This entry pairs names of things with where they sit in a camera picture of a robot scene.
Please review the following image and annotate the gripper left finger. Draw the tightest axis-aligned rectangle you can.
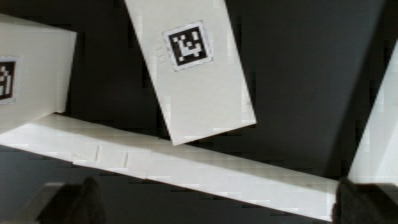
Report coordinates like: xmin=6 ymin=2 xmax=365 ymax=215
xmin=8 ymin=178 xmax=107 ymax=224

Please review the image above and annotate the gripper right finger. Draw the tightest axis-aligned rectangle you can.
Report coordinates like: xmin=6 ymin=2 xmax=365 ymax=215
xmin=333 ymin=179 xmax=398 ymax=224

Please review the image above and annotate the white cabinet body box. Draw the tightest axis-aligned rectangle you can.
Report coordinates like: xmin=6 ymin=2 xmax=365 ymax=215
xmin=0 ymin=14 xmax=77 ymax=134

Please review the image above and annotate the white cabinet top block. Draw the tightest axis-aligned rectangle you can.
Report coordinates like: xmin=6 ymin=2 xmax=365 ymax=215
xmin=125 ymin=0 xmax=256 ymax=145

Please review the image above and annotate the white front rail bar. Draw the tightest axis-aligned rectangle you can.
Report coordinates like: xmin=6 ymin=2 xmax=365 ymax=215
xmin=0 ymin=43 xmax=398 ymax=223

